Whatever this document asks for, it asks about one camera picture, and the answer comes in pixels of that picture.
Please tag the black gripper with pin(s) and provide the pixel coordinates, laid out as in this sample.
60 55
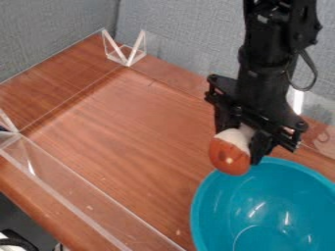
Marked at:
254 101

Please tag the brown white toy mushroom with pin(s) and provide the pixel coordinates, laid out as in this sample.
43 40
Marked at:
229 151

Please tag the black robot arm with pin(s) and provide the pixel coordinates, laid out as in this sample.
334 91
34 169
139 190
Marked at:
281 29

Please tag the blue plastic bowl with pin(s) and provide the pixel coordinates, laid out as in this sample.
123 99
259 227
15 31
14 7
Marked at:
275 209

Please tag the clear acrylic back barrier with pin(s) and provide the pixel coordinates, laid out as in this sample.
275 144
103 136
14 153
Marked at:
182 66

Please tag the clear acrylic barrier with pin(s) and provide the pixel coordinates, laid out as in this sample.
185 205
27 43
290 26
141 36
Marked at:
182 66
118 226

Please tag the clear acrylic front barrier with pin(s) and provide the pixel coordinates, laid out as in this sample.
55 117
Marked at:
118 226

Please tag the black white object bottom left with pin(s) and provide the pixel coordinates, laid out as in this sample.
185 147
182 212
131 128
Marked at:
12 242

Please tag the clear acrylic corner bracket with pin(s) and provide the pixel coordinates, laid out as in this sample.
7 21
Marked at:
123 54

